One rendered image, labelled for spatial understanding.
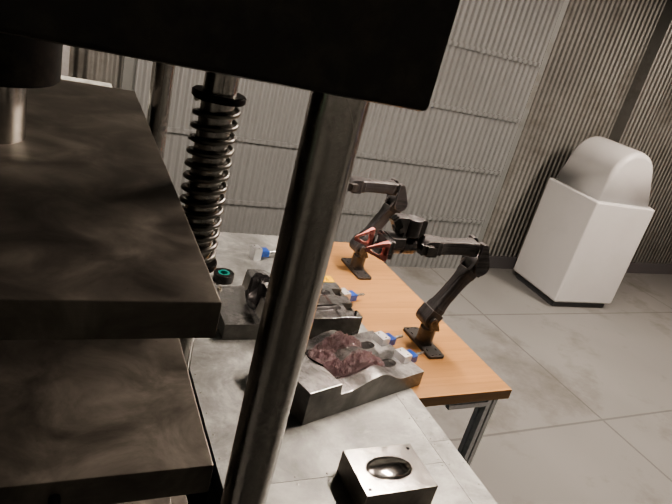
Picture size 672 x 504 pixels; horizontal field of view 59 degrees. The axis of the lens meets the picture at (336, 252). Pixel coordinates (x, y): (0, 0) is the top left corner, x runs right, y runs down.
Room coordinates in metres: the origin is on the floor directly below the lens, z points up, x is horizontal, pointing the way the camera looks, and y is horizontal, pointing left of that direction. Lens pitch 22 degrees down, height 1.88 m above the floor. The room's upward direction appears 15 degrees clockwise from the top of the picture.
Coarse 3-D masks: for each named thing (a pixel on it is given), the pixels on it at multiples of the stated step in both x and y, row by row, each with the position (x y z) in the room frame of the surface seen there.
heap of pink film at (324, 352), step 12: (336, 336) 1.65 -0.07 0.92; (348, 336) 1.68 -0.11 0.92; (312, 348) 1.59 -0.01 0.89; (324, 348) 1.60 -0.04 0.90; (336, 348) 1.62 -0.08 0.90; (324, 360) 1.54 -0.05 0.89; (336, 360) 1.53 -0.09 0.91; (348, 360) 1.56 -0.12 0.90; (360, 360) 1.56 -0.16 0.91; (372, 360) 1.58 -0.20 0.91; (336, 372) 1.51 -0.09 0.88; (348, 372) 1.52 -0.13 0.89
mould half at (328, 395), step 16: (320, 336) 1.68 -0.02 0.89; (368, 336) 1.82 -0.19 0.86; (336, 352) 1.61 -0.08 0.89; (384, 352) 1.74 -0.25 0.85; (304, 368) 1.44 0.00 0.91; (320, 368) 1.47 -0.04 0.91; (368, 368) 1.55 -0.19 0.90; (384, 368) 1.61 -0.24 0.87; (400, 368) 1.67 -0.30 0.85; (416, 368) 1.69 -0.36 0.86; (304, 384) 1.37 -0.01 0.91; (320, 384) 1.39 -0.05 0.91; (336, 384) 1.41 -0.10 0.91; (352, 384) 1.48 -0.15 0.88; (368, 384) 1.50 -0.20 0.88; (384, 384) 1.55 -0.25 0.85; (400, 384) 1.61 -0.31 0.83; (416, 384) 1.68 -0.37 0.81; (304, 400) 1.35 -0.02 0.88; (320, 400) 1.37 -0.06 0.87; (336, 400) 1.41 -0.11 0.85; (352, 400) 1.46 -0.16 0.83; (368, 400) 1.52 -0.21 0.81; (304, 416) 1.33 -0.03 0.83; (320, 416) 1.38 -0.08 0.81
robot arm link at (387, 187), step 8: (352, 176) 2.45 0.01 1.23; (360, 184) 2.41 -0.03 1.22; (368, 184) 2.44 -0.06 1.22; (376, 184) 2.46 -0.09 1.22; (384, 184) 2.48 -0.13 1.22; (392, 184) 2.50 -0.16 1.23; (400, 184) 2.51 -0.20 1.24; (352, 192) 2.40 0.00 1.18; (360, 192) 2.42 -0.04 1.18; (376, 192) 2.47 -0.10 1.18; (384, 192) 2.49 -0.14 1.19; (392, 192) 2.50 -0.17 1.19; (400, 192) 2.50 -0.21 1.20; (400, 200) 2.51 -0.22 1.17; (400, 208) 2.51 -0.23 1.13
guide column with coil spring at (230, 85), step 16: (208, 80) 0.93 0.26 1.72; (224, 80) 0.92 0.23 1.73; (208, 112) 0.92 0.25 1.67; (224, 112) 0.93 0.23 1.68; (192, 160) 0.93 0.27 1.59; (208, 160) 0.92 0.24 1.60; (224, 160) 0.95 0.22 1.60; (208, 176) 0.92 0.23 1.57; (192, 208) 0.92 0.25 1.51; (208, 208) 0.93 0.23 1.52; (192, 224) 0.92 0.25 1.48; (208, 224) 0.93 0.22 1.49; (208, 256) 0.95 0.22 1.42; (192, 352) 0.95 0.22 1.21
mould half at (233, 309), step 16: (224, 288) 1.88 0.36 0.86; (240, 288) 1.91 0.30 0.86; (336, 288) 2.06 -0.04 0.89; (224, 304) 1.77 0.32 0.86; (240, 304) 1.80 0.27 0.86; (320, 304) 1.90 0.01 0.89; (336, 304) 1.93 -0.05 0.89; (224, 320) 1.67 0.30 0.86; (240, 320) 1.69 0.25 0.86; (256, 320) 1.72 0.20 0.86; (320, 320) 1.80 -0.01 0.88; (336, 320) 1.83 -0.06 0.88; (352, 320) 1.86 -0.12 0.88; (224, 336) 1.65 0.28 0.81; (240, 336) 1.68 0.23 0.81; (256, 336) 1.70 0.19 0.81
